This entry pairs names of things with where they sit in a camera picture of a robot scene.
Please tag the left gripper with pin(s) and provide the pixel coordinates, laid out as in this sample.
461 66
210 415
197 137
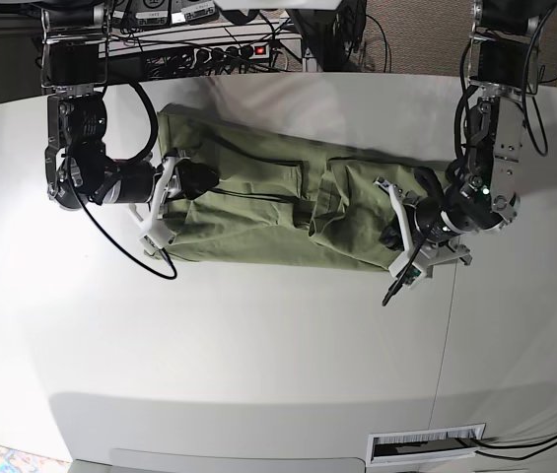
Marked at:
426 216

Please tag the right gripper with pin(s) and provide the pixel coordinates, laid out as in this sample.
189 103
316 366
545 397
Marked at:
137 185

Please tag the green T-shirt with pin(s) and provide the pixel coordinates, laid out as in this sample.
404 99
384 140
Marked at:
279 199

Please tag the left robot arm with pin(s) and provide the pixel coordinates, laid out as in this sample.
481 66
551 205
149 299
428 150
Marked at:
477 191

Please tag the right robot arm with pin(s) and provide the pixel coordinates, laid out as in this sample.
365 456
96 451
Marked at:
76 70

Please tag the black power strip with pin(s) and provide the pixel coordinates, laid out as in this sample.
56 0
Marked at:
230 52

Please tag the devices on back shelf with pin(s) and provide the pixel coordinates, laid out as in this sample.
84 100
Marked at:
144 14

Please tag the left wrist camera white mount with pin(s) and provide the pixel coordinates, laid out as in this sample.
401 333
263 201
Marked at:
418 258

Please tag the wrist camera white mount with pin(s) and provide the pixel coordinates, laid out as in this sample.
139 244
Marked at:
154 234
418 258

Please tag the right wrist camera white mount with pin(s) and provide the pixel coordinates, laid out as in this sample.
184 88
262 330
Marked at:
154 234

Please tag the white table leg frame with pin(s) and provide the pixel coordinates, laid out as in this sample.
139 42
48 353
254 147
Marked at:
296 37

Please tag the table cable grommet slot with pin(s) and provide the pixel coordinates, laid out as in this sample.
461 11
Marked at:
418 447

